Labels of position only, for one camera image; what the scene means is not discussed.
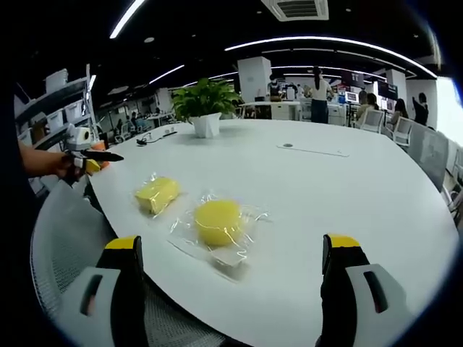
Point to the ceiling light strip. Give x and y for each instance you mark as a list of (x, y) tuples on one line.
[(166, 74), (325, 41), (126, 18)]

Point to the green potted plant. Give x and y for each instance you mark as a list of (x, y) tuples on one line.
[(204, 103)]

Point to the ceiling air vent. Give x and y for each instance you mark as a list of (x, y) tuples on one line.
[(294, 9)]

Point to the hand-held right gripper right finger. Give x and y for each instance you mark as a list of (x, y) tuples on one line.
[(347, 289)]

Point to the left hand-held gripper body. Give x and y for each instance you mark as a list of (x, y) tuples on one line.
[(79, 139)]

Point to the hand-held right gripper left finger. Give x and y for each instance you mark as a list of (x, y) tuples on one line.
[(123, 289)]

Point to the grey mesh office chair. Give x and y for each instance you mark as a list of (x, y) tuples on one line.
[(72, 231), (428, 152)]

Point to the rectangular yellow silicone block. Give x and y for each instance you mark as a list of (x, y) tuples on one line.
[(158, 194)]

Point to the person's left hand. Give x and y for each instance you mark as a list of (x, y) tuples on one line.
[(67, 167)]

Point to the white storage box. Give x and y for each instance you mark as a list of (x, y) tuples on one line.
[(56, 79)]

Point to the metal storage shelf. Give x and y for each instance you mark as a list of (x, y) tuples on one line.
[(54, 105)]

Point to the orange object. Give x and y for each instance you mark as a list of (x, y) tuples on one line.
[(100, 146)]

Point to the computer monitor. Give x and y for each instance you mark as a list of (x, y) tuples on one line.
[(351, 97)]

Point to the round yellow silicone block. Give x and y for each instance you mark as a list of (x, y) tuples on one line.
[(218, 224)]

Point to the white office chair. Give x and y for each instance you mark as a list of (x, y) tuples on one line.
[(372, 121), (402, 132)]

